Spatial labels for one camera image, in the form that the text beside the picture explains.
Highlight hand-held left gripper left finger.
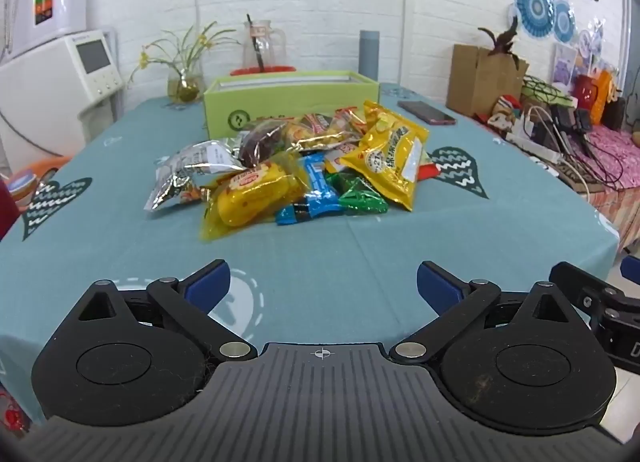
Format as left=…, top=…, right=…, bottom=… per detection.
left=65, top=259, right=258, bottom=362

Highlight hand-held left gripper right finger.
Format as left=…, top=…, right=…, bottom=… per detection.
left=390, top=261, right=583, bottom=363

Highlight large yellow chip bag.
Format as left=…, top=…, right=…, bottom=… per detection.
left=340, top=100, right=431, bottom=213

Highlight green cardboard box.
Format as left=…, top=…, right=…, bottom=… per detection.
left=202, top=70, right=381, bottom=140

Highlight pink patterned bedding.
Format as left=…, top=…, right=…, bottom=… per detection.
left=587, top=125, right=640, bottom=243

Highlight clear yellow cake packet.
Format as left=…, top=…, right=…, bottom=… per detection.
left=200, top=157, right=311, bottom=243

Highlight small blue black candy packet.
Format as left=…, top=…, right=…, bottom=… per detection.
left=275, top=202, right=315, bottom=226

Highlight shiny green snack packet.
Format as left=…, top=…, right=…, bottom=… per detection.
left=325, top=172, right=390, bottom=215

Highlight silver foil snack packet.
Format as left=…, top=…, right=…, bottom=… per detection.
left=145, top=139, right=246, bottom=213

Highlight blue snack bar packet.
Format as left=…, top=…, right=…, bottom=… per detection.
left=300, top=152, right=346, bottom=217

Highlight white power strip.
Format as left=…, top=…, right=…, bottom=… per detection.
left=505, top=127, right=562, bottom=164

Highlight dark purple clear snack packet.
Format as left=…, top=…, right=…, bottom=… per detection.
left=237, top=119, right=301, bottom=168

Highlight dark smartphone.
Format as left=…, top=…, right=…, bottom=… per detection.
left=397, top=100, right=457, bottom=126

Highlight red jar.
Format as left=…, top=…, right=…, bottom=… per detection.
left=574, top=75, right=599, bottom=111

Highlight red white plush toy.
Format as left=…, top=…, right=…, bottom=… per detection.
left=487, top=95, right=524, bottom=131

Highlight orange bowl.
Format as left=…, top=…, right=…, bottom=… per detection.
left=9, top=156, right=72, bottom=204

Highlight yellow flower plant glass vase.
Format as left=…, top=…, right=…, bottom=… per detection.
left=127, top=22, right=241, bottom=106

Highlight brown cardboard box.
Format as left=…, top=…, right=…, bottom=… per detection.
left=446, top=42, right=530, bottom=118

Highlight grey cylindrical bottle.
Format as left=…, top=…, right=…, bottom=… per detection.
left=359, top=30, right=381, bottom=82

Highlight glass pitcher with straw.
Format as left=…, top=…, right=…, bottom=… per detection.
left=242, top=15, right=288, bottom=73

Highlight white appliance with screen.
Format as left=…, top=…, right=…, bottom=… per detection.
left=0, top=30, right=126, bottom=173

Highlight dark leafy plant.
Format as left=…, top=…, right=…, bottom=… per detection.
left=477, top=17, right=522, bottom=63

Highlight blue paper fan decorations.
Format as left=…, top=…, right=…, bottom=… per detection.
left=510, top=0, right=577, bottom=42

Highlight black cable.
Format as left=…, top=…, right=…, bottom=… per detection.
left=577, top=135, right=627, bottom=189

